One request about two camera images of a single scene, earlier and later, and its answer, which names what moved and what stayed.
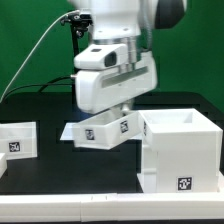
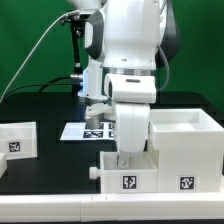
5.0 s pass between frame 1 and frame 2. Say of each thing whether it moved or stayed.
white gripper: moved
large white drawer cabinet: stayed
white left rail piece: stayed
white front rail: stayed
